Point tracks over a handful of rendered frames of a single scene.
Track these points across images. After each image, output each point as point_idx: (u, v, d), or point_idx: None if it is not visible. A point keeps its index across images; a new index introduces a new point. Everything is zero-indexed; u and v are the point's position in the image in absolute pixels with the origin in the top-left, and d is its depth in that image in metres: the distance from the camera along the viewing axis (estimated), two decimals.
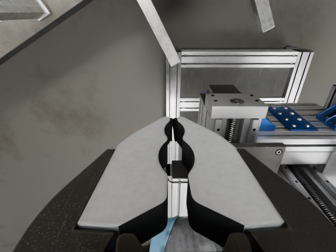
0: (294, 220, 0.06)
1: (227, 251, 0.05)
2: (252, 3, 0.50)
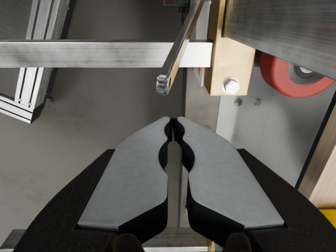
0: (294, 220, 0.06)
1: (227, 251, 0.05)
2: (15, 40, 0.25)
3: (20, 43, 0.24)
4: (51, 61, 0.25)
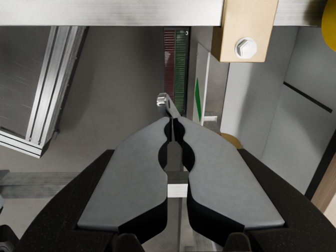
0: (295, 220, 0.06)
1: (227, 251, 0.05)
2: (49, 177, 0.33)
3: (54, 185, 0.31)
4: None
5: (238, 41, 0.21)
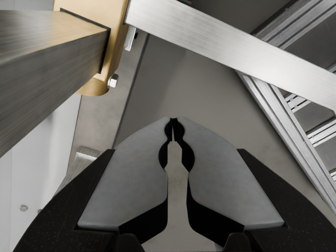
0: (294, 220, 0.06)
1: (227, 251, 0.05)
2: None
3: None
4: None
5: None
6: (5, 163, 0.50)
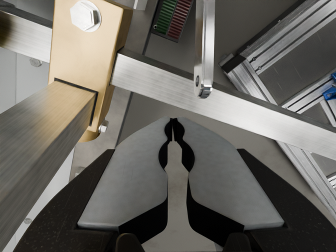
0: (294, 220, 0.06)
1: (227, 251, 0.05)
2: None
3: None
4: None
5: (95, 29, 0.15)
6: None
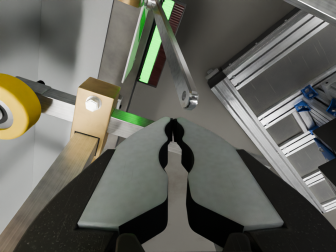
0: (294, 220, 0.06)
1: (227, 251, 0.05)
2: (319, 15, 0.25)
3: (318, 9, 0.23)
4: None
5: (98, 108, 0.28)
6: (28, 181, 0.66)
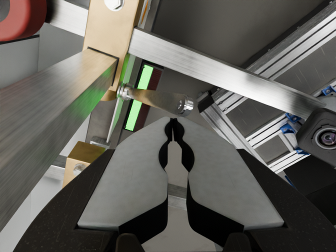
0: (294, 220, 0.06)
1: (227, 251, 0.05)
2: (265, 101, 0.30)
3: (261, 101, 0.28)
4: (249, 80, 0.27)
5: None
6: (26, 209, 0.71)
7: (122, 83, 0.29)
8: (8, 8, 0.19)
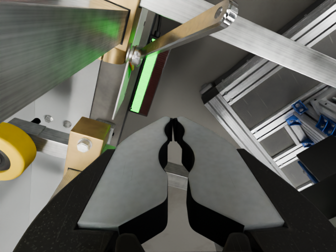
0: (294, 220, 0.06)
1: (227, 251, 0.05)
2: (287, 67, 0.28)
3: (284, 65, 0.26)
4: (273, 40, 0.24)
5: (89, 149, 0.31)
6: (25, 200, 0.68)
7: (131, 46, 0.26)
8: None
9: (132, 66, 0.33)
